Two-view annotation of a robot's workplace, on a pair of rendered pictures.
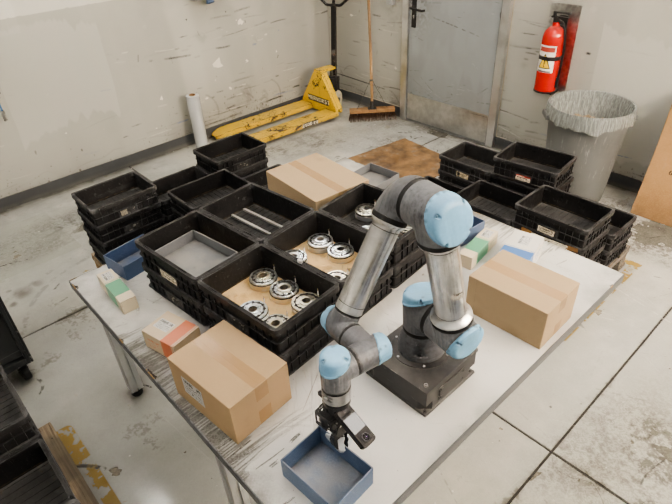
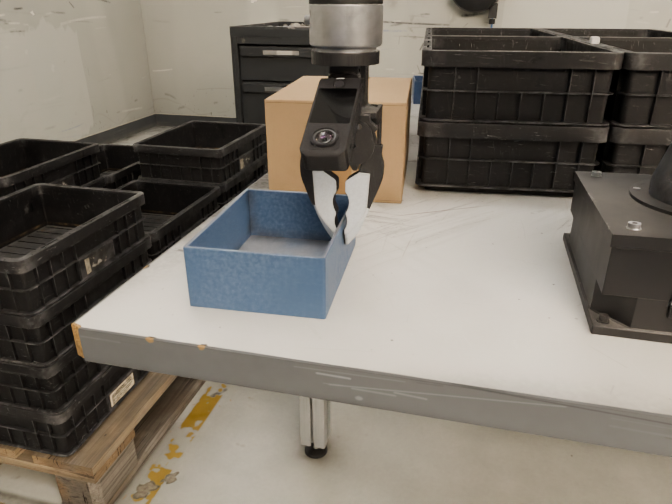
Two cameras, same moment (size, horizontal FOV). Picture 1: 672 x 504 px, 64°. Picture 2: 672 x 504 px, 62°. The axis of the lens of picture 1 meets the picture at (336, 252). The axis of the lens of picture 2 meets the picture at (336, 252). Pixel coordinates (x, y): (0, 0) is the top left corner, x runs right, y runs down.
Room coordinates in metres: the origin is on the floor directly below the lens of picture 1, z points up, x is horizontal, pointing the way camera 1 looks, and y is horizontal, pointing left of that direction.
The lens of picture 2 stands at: (0.55, -0.49, 1.00)
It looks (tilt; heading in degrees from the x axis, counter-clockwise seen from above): 24 degrees down; 55
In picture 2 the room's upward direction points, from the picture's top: straight up
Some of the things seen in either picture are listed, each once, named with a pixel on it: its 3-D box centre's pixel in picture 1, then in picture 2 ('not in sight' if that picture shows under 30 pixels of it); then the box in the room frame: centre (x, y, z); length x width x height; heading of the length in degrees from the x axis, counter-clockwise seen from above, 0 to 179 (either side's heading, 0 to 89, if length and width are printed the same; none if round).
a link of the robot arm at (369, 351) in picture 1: (364, 349); not in sight; (0.97, -0.06, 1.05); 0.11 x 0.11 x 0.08; 31
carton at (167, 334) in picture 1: (172, 336); not in sight; (1.39, 0.59, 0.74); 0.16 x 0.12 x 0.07; 54
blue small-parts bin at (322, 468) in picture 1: (326, 471); (280, 245); (0.84, 0.06, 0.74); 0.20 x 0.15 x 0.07; 45
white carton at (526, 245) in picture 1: (520, 253); not in sight; (1.76, -0.75, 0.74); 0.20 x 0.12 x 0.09; 144
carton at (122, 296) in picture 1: (117, 290); not in sight; (1.68, 0.87, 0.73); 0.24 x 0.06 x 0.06; 39
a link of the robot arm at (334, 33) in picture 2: (335, 392); (342, 29); (0.90, 0.02, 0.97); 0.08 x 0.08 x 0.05
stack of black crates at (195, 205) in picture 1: (216, 220); not in sight; (2.77, 0.71, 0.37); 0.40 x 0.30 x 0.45; 131
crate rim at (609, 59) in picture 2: (267, 285); (505, 49); (1.42, 0.24, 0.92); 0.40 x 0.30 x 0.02; 47
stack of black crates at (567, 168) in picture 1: (529, 190); not in sight; (2.93, -1.22, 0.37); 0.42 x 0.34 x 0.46; 41
